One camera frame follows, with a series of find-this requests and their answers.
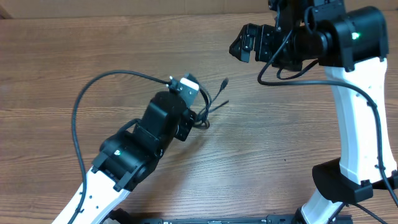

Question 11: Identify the black cable bundle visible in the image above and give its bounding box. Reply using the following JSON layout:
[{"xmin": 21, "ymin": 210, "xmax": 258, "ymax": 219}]
[{"xmin": 186, "ymin": 73, "xmax": 230, "ymax": 130}]

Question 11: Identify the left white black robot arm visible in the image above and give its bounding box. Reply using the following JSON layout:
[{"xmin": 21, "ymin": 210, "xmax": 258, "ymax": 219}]
[{"xmin": 54, "ymin": 90, "xmax": 198, "ymax": 223}]

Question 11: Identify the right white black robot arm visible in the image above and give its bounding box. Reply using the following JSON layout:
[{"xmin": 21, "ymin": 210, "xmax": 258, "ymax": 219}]
[{"xmin": 229, "ymin": 0, "xmax": 397, "ymax": 223}]

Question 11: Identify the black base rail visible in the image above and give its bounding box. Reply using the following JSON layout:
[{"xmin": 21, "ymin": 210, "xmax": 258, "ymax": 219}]
[{"xmin": 100, "ymin": 208, "xmax": 310, "ymax": 224}]

